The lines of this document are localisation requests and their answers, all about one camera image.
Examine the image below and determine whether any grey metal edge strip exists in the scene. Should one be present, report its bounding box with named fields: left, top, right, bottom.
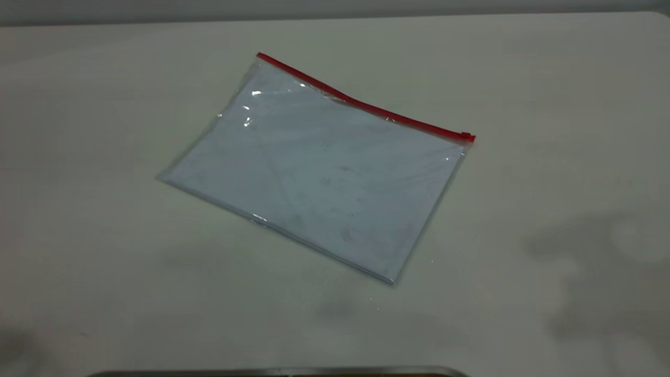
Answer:
left=86, top=365, right=469, bottom=377

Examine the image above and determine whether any clear plastic bag red zipper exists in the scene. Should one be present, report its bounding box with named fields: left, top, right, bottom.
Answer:
left=156, top=51, right=477, bottom=286

